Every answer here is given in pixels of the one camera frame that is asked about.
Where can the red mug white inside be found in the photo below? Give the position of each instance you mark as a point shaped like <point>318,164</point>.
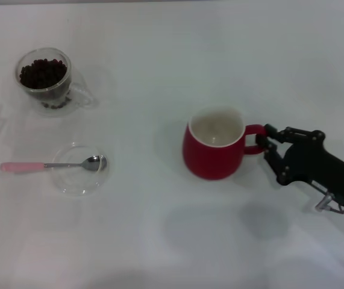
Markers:
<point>211,159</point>

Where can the clear glass saucer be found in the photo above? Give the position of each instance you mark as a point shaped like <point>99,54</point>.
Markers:
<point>78,180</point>

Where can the dark coffee beans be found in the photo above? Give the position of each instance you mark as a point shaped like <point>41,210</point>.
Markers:
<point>42,73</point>

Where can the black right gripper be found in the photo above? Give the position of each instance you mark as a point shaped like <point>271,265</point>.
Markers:
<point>316,162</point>

